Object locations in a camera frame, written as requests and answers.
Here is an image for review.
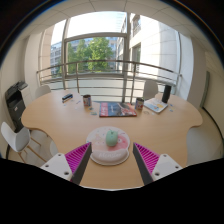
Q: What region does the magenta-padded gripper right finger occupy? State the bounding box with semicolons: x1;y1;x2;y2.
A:
132;142;184;186

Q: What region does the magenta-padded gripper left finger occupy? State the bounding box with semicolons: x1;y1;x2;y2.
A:
40;141;93;186

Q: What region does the mint green computer mouse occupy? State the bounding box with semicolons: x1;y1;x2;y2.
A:
105;129;119;147

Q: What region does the pink and white mouse pad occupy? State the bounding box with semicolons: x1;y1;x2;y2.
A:
86;125;131;167

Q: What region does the white chair with wooden legs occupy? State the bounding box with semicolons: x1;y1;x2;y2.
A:
0;121;43;164

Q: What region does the light blue cover magazine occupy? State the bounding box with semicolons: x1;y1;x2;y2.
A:
143;97;169;114

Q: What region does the red and white printed cup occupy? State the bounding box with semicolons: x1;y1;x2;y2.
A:
134;97;145;111

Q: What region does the black stapler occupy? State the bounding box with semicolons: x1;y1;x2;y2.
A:
61;93;74;103

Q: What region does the colourful printed cup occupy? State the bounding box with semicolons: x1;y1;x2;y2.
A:
82;94;92;108

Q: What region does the tall black speaker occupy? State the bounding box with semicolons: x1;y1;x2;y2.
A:
161;84;172;104

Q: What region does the red cover magazine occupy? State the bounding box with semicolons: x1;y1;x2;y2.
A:
98;101;138;118

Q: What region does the black office printer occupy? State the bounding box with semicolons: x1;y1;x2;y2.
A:
4;80;29;133

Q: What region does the grey door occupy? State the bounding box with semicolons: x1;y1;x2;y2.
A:
199;70;211;110

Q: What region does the metal balcony railing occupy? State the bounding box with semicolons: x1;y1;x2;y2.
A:
35;59;183;103

